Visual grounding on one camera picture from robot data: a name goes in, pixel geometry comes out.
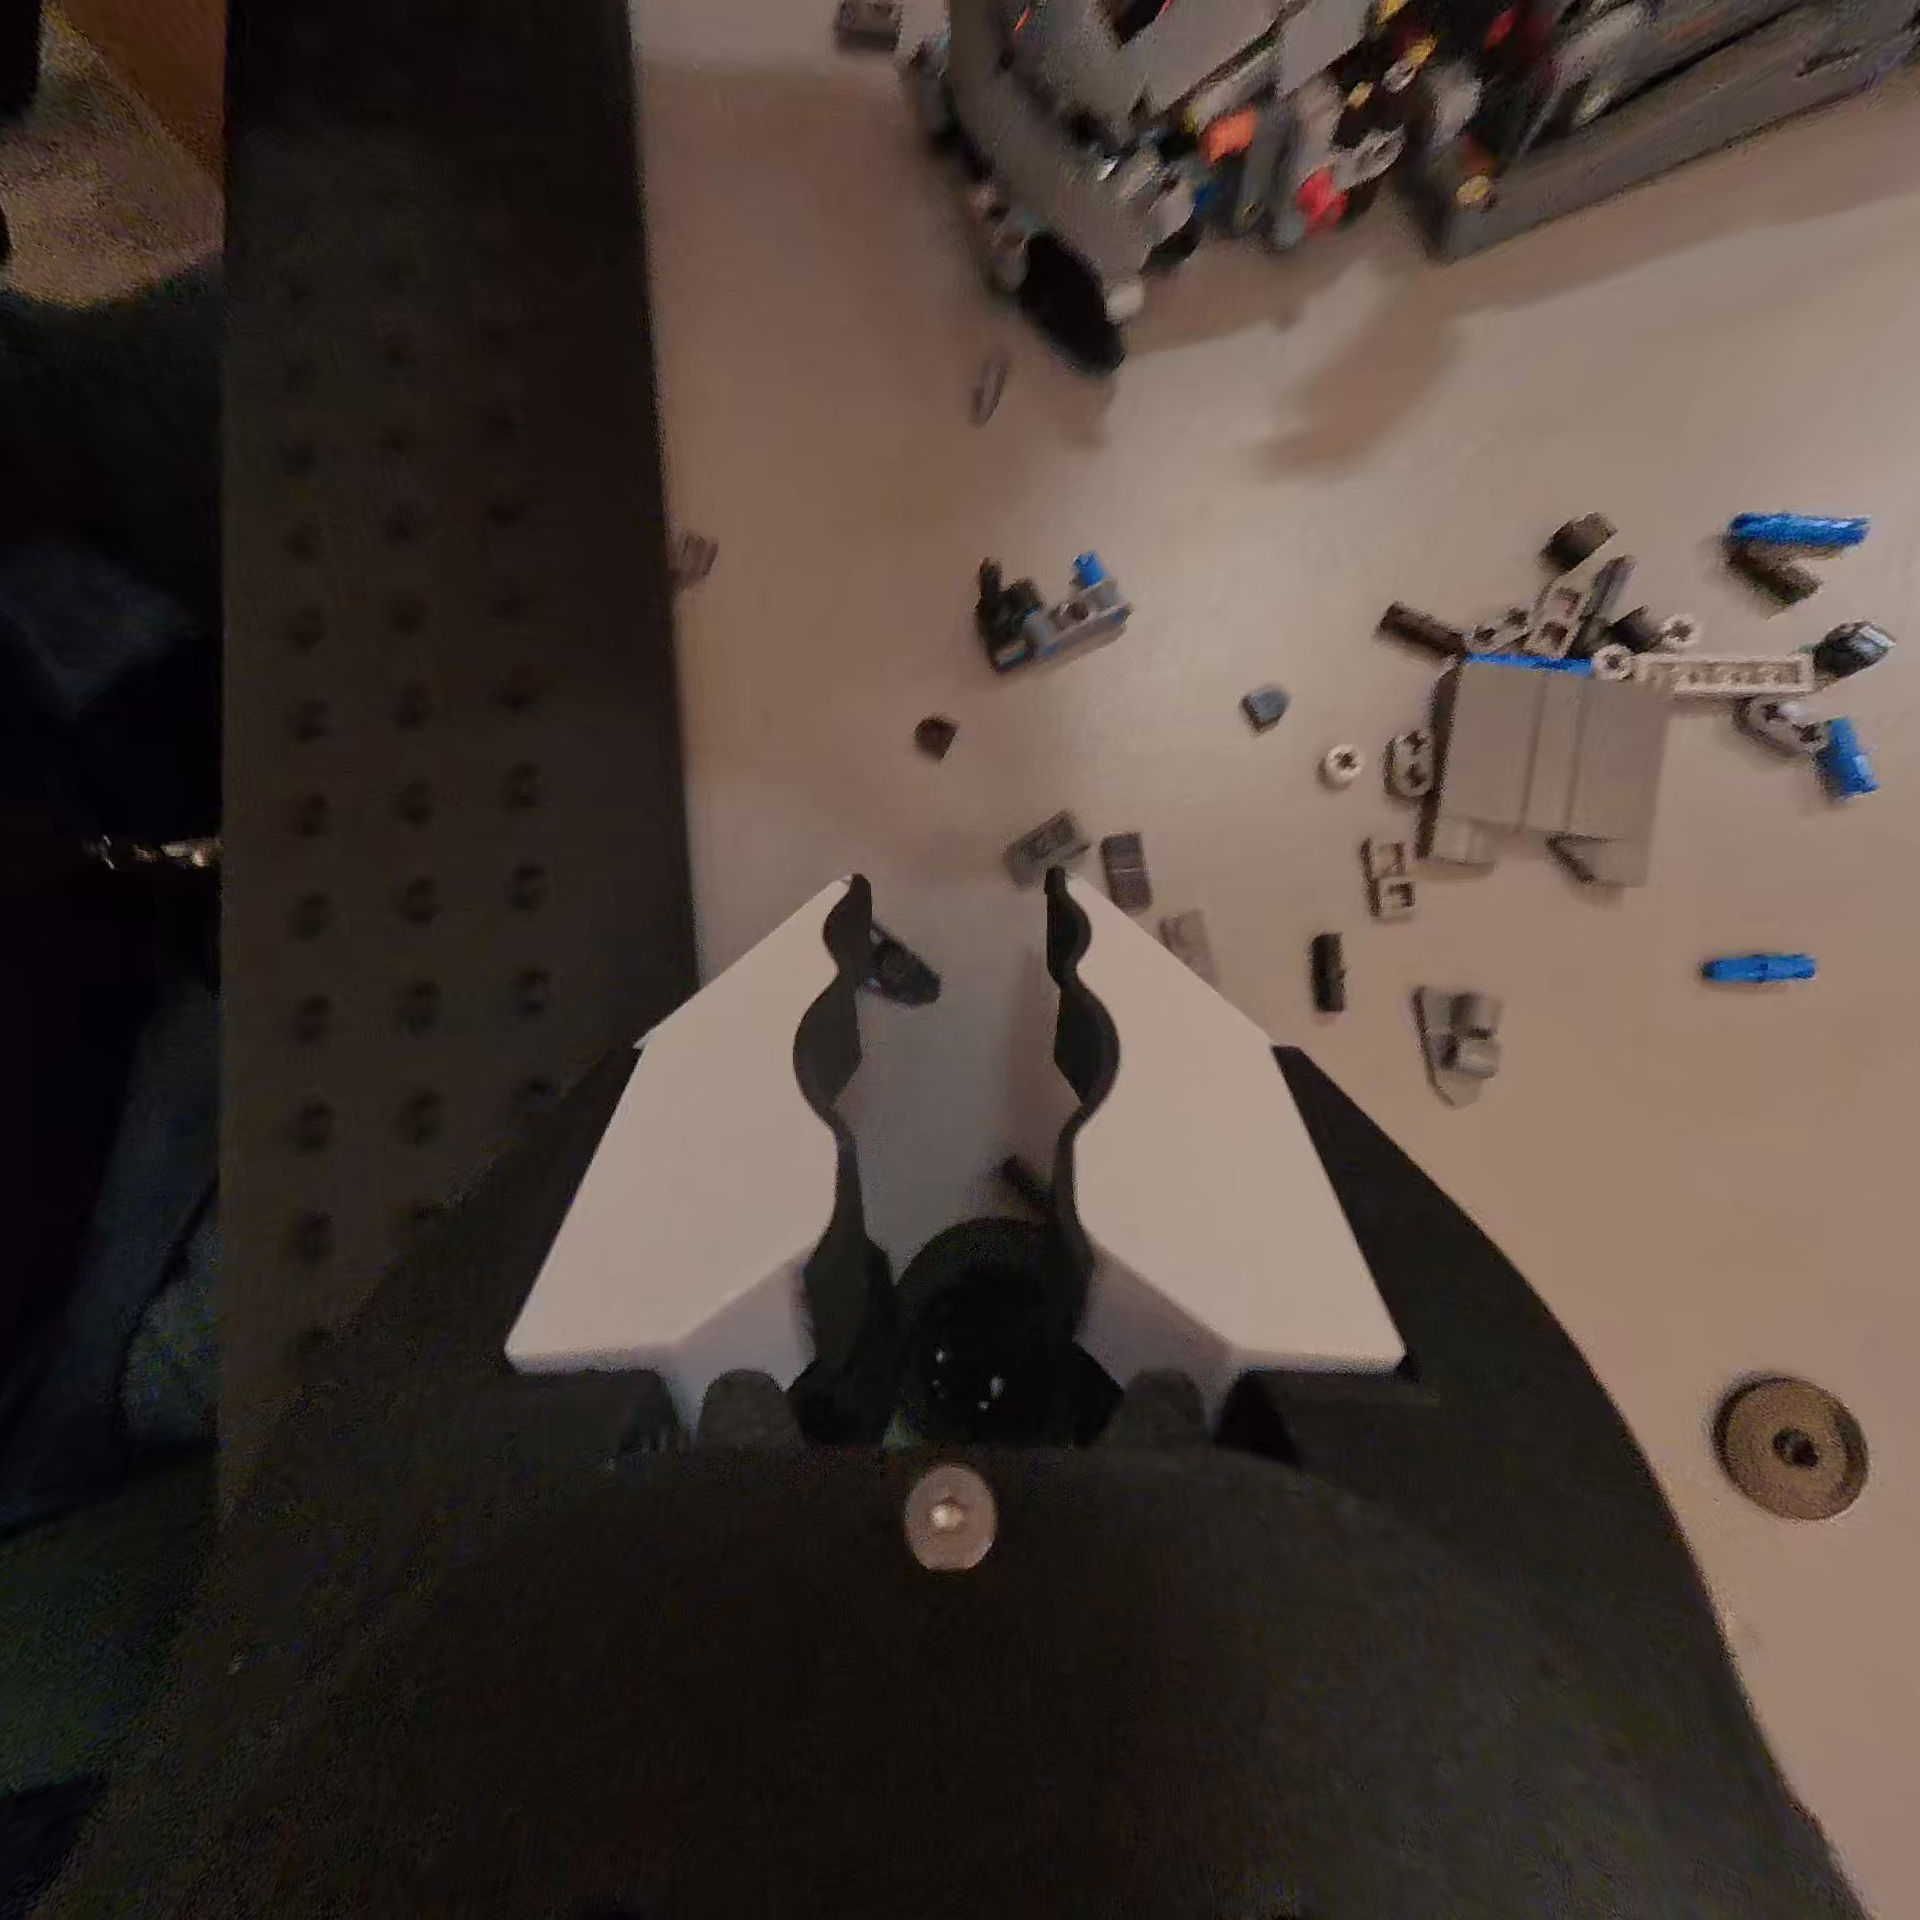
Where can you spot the lego car model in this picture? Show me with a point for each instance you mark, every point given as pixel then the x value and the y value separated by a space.
pixel 1126 120

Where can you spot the black lego tyre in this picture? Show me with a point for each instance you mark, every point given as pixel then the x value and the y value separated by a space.
pixel 983 1336

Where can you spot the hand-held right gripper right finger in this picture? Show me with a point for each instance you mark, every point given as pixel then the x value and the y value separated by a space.
pixel 1230 1201

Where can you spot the scattered loose lego pieces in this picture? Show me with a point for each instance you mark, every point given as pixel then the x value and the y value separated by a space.
pixel 1050 616

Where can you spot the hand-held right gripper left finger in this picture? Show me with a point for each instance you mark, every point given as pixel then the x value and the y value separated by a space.
pixel 677 1201

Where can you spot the black perforated board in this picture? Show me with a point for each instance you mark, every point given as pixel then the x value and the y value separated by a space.
pixel 436 600

